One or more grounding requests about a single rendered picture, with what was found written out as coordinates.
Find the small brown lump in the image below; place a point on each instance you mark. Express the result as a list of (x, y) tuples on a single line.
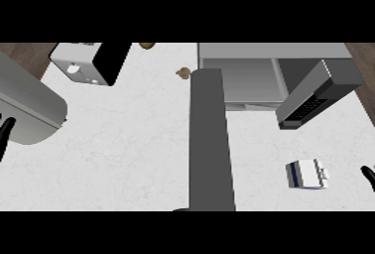
[(183, 73), (146, 45)]

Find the grey microwave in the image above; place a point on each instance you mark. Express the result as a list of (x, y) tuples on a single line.
[(302, 82)]

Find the large grey rounded appliance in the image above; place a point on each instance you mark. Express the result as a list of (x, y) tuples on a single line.
[(26, 105)]

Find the white and black toaster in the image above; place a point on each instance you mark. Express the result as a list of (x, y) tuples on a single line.
[(90, 63)]

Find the white milk carton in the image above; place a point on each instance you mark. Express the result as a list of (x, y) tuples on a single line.
[(307, 173)]

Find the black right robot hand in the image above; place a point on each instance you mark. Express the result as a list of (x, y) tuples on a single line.
[(367, 174)]

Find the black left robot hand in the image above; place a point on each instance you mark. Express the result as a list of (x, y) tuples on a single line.
[(5, 128)]

